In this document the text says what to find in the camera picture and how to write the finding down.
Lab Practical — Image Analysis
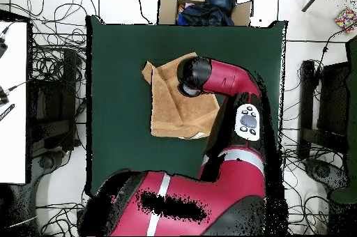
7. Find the tan terry towel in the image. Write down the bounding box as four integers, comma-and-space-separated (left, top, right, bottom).
141, 52, 221, 139

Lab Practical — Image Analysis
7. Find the colourful patterned item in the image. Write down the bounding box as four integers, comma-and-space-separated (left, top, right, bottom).
334, 7, 357, 35

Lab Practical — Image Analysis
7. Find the dark green table cloth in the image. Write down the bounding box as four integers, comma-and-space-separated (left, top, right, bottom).
85, 15, 288, 197

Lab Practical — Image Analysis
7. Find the navy blue garment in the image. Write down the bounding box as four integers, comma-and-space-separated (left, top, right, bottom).
176, 1, 235, 26

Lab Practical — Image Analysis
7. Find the cardboard box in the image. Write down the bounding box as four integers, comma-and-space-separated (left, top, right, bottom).
157, 0, 253, 26

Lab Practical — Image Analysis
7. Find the grey wheeled base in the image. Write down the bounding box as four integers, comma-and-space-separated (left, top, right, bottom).
303, 158, 349, 193
30, 150, 70, 188

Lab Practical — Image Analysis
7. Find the white side table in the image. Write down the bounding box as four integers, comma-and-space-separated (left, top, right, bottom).
0, 20, 29, 184

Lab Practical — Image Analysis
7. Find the black slotted strip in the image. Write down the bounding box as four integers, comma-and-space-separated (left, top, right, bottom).
0, 103, 15, 122

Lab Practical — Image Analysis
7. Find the green covered side table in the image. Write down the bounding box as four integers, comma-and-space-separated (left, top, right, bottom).
328, 36, 357, 204

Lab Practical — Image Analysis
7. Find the black frame stand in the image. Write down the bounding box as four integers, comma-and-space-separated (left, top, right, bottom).
298, 59, 349, 160
27, 49, 82, 154

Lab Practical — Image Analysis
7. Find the black floor cable tangle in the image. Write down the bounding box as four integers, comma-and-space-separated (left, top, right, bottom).
24, 0, 97, 82
281, 147, 330, 235

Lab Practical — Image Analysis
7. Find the black camera device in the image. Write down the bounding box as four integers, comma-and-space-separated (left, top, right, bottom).
0, 34, 9, 59
0, 85, 10, 106

